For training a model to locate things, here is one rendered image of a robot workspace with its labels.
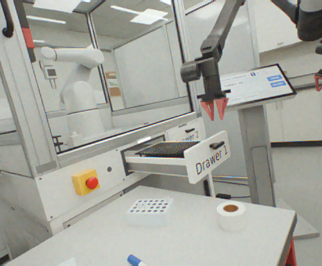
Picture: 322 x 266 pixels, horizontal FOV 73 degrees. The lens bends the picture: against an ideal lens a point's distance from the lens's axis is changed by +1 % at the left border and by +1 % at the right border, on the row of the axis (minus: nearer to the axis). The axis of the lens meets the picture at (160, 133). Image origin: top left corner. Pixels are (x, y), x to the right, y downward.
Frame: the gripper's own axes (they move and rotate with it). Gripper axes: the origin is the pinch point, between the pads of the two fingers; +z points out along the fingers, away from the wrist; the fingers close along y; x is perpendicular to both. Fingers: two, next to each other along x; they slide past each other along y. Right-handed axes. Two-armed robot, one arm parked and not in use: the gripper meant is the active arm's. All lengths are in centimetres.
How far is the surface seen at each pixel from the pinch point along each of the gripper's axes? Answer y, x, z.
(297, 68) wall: 27, -361, -20
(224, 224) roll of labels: -11.1, 26.8, 22.3
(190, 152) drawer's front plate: 2.8, 15.6, 8.0
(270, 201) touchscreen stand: 15, -97, 83
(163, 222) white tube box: 4.3, 31.6, 22.8
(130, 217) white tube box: 13.8, 35.1, 21.8
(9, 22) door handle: 32, 46, -37
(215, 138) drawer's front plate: 2.7, -1.7, 8.0
